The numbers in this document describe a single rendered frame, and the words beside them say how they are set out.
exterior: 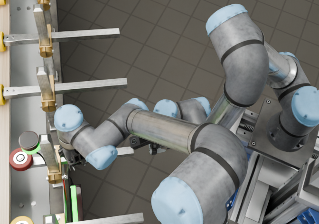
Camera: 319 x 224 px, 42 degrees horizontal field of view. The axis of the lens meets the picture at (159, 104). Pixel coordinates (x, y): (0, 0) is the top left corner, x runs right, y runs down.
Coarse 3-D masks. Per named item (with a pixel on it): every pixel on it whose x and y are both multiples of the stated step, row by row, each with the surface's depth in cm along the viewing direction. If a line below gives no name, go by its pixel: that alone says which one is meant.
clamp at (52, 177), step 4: (56, 148) 158; (56, 152) 157; (60, 160) 156; (60, 164) 155; (60, 168) 154; (48, 172) 153; (56, 172) 153; (60, 172) 153; (48, 176) 153; (52, 176) 152; (56, 176) 153; (60, 176) 154; (48, 180) 153; (52, 180) 152; (56, 180) 153; (60, 180) 154
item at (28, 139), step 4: (28, 132) 131; (32, 132) 131; (24, 136) 130; (28, 136) 130; (32, 136) 130; (36, 136) 131; (20, 140) 129; (24, 140) 130; (28, 140) 130; (32, 140) 130; (36, 140) 130; (24, 144) 129; (28, 144) 129; (32, 144) 129; (40, 148) 134; (36, 152) 139; (44, 160) 145
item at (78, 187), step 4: (76, 188) 168; (80, 188) 168; (76, 192) 167; (80, 192) 168; (80, 196) 167; (80, 200) 166; (80, 204) 165; (80, 208) 164; (80, 212) 164; (80, 216) 163; (80, 220) 162
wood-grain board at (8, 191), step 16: (0, 16) 181; (0, 64) 169; (0, 80) 166; (0, 112) 159; (0, 128) 156; (0, 144) 153; (0, 160) 150; (0, 176) 147; (0, 192) 145; (0, 208) 142
